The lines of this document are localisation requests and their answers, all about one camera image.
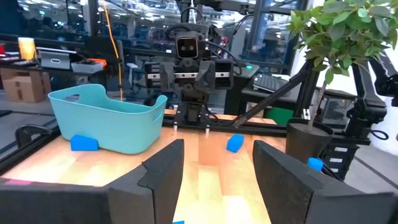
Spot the silver laptop stand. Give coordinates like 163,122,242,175
36,47,78,70

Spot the brown cardboard box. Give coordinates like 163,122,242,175
0,67,52,104

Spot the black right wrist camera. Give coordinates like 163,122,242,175
175,30,200,60

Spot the black keyboard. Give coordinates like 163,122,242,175
252,73,290,95

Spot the dark blue rectangular block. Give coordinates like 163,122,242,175
226,134,245,154

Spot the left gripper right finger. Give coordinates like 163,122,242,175
252,139,398,224

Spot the landscape art postcard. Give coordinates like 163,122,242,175
2,178,34,187

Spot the dark blue cube block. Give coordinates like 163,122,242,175
70,134,100,152

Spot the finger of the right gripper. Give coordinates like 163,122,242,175
159,61,177,93
195,60,216,91

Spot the yellow white cup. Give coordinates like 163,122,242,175
17,37,37,62

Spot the artificial green plant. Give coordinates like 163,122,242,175
287,0,398,131

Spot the green storage box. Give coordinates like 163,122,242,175
264,106,295,126

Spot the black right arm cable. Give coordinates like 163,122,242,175
179,6,243,76

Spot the teal bin with handle holes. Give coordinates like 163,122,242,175
48,83,168,155

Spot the yellow cable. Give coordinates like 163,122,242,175
103,3,124,102

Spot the grey tray with orange tool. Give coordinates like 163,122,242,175
70,58,108,75

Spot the dark blue round block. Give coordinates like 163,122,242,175
307,157,324,172

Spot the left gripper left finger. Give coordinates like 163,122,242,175
0,139,185,224

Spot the black computer desk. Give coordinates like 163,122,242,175
223,63,308,118

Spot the black plant pot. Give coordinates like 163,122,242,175
285,117,335,165

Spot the black enclosure box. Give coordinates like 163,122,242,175
319,93,357,131

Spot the black equipment box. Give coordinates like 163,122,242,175
320,142,361,182

